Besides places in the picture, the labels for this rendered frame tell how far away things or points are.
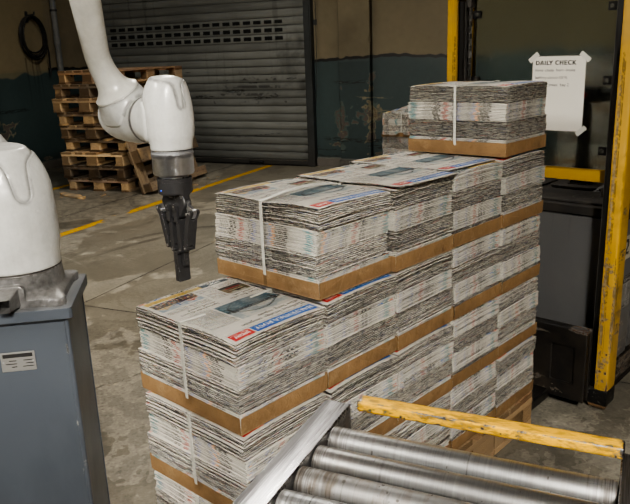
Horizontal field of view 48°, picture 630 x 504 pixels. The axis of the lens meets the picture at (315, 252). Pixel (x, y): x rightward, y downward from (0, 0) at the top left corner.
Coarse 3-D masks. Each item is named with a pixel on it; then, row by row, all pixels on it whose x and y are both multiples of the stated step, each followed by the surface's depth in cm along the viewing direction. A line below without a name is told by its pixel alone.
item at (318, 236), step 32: (320, 192) 185; (352, 192) 183; (384, 192) 183; (288, 224) 173; (320, 224) 166; (352, 224) 176; (384, 224) 187; (288, 256) 175; (320, 256) 170; (352, 256) 179; (384, 256) 188
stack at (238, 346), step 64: (448, 256) 211; (192, 320) 164; (256, 320) 162; (320, 320) 171; (384, 320) 191; (192, 384) 165; (256, 384) 157; (384, 384) 195; (192, 448) 171; (256, 448) 161
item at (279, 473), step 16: (320, 416) 124; (336, 416) 124; (304, 432) 119; (320, 432) 119; (288, 448) 115; (304, 448) 114; (272, 464) 110; (288, 464) 110; (304, 464) 111; (256, 480) 106; (272, 480) 106; (288, 480) 106; (240, 496) 103; (256, 496) 103; (272, 496) 102
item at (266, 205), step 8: (328, 184) 197; (288, 192) 187; (296, 192) 187; (304, 192) 187; (256, 200) 179; (272, 200) 179; (256, 208) 180; (264, 208) 178; (256, 216) 180; (264, 216) 179; (256, 224) 181; (264, 224) 179; (256, 232) 182; (264, 232) 179; (256, 240) 182; (264, 240) 180; (256, 248) 182; (264, 248) 180; (256, 256) 183
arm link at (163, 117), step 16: (160, 80) 146; (176, 80) 147; (144, 96) 148; (160, 96) 146; (176, 96) 147; (144, 112) 148; (160, 112) 146; (176, 112) 147; (192, 112) 151; (144, 128) 150; (160, 128) 147; (176, 128) 148; (192, 128) 151; (160, 144) 149; (176, 144) 149; (192, 144) 153
